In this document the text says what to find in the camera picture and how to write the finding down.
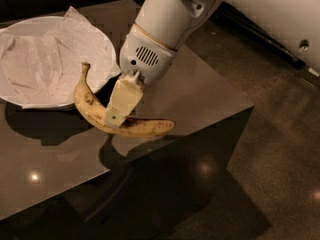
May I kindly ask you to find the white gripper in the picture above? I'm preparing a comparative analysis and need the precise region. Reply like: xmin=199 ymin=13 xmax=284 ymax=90
xmin=105 ymin=24 xmax=177 ymax=128

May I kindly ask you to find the yellow spotted banana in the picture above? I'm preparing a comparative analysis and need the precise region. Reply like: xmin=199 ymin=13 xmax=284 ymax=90
xmin=73 ymin=62 xmax=176 ymax=138

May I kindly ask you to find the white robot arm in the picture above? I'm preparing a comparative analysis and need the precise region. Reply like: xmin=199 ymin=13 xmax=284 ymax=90
xmin=106 ymin=0 xmax=320 ymax=127

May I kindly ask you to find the white bowl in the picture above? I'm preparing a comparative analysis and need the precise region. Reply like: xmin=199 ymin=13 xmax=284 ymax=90
xmin=0 ymin=15 xmax=116 ymax=111

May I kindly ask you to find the white paper liner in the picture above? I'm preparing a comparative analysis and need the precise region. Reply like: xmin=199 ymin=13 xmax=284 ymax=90
xmin=0 ymin=5 xmax=122 ymax=110

